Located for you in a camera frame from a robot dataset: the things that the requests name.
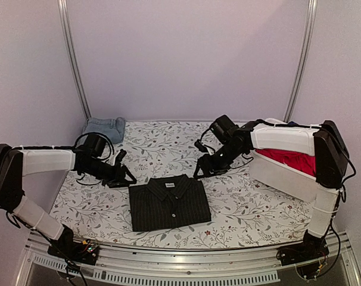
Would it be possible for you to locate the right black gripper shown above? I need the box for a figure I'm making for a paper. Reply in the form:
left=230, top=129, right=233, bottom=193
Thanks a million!
left=193, top=142, right=244, bottom=180

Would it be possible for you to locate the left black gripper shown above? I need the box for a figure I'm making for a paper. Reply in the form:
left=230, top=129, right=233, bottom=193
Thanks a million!
left=83, top=158, right=137, bottom=188

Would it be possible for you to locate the black striped garment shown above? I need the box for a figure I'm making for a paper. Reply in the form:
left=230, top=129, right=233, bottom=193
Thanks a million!
left=129, top=175, right=211, bottom=232

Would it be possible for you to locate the light blue denim skirt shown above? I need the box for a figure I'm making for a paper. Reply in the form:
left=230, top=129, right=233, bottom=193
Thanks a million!
left=82, top=117, right=126, bottom=144

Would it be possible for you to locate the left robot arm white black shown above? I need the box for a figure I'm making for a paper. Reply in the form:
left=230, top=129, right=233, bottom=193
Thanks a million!
left=0, top=144, right=136, bottom=259

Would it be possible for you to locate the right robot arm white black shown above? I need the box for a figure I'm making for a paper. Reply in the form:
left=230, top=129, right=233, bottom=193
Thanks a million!
left=194, top=115, right=350, bottom=260

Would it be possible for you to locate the white plastic laundry basket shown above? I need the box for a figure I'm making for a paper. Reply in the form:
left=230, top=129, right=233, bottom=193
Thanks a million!
left=250, top=118, right=325, bottom=203

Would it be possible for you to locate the floral patterned table mat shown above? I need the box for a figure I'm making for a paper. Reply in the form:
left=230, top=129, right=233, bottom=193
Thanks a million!
left=51, top=122, right=312, bottom=249

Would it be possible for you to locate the red garment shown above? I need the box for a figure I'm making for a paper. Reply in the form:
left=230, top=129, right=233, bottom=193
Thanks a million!
left=256, top=149, right=316, bottom=177

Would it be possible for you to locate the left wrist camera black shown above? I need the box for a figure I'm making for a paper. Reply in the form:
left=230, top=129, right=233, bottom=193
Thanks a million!
left=74, top=133, right=127, bottom=167

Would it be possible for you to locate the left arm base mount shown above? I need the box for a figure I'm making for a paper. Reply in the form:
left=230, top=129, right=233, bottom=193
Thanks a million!
left=48, top=226, right=99, bottom=266

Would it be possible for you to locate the aluminium front rail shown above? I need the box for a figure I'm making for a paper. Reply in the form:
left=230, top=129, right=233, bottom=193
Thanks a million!
left=15, top=232, right=361, bottom=285

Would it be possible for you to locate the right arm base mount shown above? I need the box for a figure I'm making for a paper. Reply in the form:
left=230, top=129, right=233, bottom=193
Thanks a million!
left=276, top=231, right=329, bottom=280

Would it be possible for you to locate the left aluminium frame post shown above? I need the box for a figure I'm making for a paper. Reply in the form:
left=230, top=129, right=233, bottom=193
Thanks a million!
left=57, top=0, right=91, bottom=119

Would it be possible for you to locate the aluminium frame post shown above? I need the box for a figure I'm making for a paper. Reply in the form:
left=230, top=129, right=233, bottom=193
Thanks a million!
left=57, top=0, right=91, bottom=119
left=284, top=0, right=318, bottom=122

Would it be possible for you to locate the right aluminium frame post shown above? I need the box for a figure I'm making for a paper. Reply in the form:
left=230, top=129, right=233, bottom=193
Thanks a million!
left=284, top=0, right=318, bottom=122

